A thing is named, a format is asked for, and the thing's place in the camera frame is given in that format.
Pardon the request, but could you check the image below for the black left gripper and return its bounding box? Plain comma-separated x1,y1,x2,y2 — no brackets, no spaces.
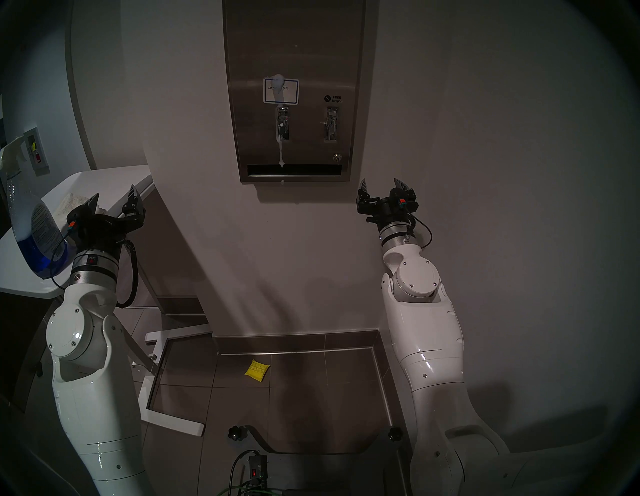
78,184,146,258

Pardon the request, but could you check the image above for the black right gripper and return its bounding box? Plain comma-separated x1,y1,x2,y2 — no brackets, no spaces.
356,177,417,234

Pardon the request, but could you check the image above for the white terry cloth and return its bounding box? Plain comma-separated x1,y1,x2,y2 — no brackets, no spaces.
56,191,108,221

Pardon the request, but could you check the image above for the dark robot base platform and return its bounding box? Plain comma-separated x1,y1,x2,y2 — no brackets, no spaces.
245,425,401,496

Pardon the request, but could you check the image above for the blue liquid spray bottle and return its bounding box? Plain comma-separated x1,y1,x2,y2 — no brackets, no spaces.
0,135,68,280

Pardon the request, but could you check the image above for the white blue-bordered label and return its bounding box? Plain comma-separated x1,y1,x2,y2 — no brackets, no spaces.
263,77,300,106

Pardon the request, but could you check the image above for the yellow sponge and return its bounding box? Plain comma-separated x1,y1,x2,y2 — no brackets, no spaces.
244,359,271,383

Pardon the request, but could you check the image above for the black power box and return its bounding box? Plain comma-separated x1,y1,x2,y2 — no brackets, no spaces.
248,454,268,488

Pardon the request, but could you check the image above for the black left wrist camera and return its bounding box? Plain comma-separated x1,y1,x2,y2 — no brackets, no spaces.
66,206,95,238

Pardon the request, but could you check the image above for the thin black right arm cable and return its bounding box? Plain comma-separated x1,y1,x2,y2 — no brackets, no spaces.
407,212,434,250

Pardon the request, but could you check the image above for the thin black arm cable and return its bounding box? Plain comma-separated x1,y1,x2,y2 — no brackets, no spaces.
407,212,434,250
49,227,76,292

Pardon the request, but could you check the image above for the braided black left arm cable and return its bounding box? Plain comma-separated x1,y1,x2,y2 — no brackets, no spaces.
115,239,140,309

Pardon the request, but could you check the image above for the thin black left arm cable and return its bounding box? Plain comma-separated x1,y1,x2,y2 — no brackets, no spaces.
49,227,76,292

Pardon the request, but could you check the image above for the grey wall outlet plate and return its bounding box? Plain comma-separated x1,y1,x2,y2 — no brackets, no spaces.
23,127,51,177

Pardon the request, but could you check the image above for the stainless steel wall dispenser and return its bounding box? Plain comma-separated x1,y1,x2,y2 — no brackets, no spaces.
222,0,379,185

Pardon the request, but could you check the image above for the black power cable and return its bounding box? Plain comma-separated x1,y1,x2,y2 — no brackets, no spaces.
229,449,256,496

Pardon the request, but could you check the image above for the green cable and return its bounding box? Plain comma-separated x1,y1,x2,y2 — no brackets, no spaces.
217,480,281,496

